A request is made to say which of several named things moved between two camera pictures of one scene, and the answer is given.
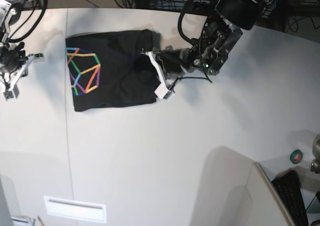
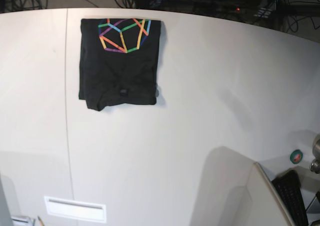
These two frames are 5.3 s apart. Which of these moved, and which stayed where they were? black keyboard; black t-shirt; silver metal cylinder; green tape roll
Moved: black t-shirt
Stayed: green tape roll; black keyboard; silver metal cylinder
